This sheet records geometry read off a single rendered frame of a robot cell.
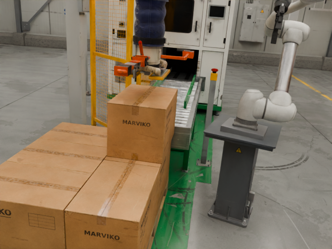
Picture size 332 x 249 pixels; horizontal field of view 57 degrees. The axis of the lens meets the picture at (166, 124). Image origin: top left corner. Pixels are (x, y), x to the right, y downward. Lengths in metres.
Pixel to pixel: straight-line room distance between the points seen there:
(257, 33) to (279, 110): 9.08
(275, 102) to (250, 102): 0.17
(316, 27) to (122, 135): 10.51
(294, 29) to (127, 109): 1.33
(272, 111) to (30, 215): 1.66
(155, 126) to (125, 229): 0.72
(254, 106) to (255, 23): 9.07
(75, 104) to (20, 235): 2.04
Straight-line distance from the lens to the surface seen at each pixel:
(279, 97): 2.33
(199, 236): 2.43
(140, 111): 2.04
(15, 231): 1.97
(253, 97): 2.29
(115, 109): 2.09
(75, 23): 3.53
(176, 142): 2.74
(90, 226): 1.72
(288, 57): 2.45
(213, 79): 3.11
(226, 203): 2.58
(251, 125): 2.33
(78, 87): 3.62
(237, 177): 2.45
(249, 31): 11.25
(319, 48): 12.23
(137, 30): 2.18
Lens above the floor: 1.54
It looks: 20 degrees down
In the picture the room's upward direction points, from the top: 4 degrees clockwise
